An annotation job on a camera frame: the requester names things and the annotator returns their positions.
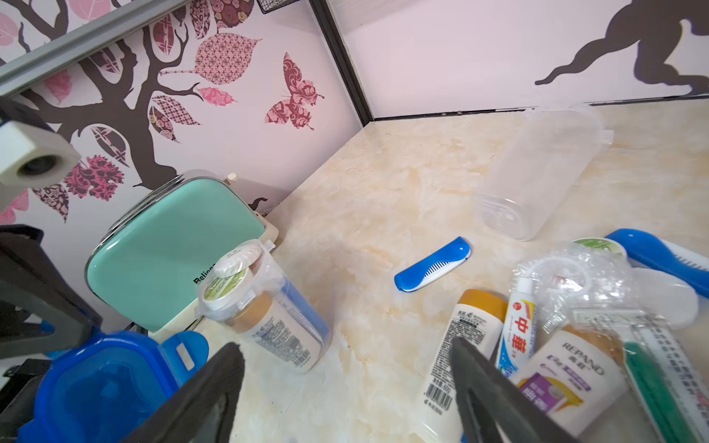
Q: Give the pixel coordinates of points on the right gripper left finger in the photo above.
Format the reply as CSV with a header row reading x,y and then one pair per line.
x,y
204,409

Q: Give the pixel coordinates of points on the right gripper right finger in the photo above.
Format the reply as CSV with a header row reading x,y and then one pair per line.
x,y
491,408

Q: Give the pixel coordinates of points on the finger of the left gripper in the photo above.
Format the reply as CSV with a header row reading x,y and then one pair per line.
x,y
40,312

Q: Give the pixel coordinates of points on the labelled toiletry bottle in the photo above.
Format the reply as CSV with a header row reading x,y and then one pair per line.
x,y
573,378
476,321
279,331

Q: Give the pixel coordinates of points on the blue lid toiletry container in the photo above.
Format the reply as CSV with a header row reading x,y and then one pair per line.
x,y
271,278
532,177

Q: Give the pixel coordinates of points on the clear plastic toiletry bag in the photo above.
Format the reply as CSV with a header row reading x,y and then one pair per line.
x,y
578,277

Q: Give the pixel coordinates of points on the green toothbrush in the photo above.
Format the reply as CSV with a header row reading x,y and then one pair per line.
x,y
663,378

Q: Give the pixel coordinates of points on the small green white round tin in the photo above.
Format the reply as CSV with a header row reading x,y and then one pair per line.
x,y
601,246

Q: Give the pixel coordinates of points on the mint green silver toaster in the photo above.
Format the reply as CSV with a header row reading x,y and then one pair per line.
x,y
150,263

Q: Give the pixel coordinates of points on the left aluminium rail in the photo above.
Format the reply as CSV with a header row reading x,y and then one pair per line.
x,y
20,74

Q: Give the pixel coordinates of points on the black wire basket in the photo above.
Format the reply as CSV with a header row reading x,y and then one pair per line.
x,y
268,6

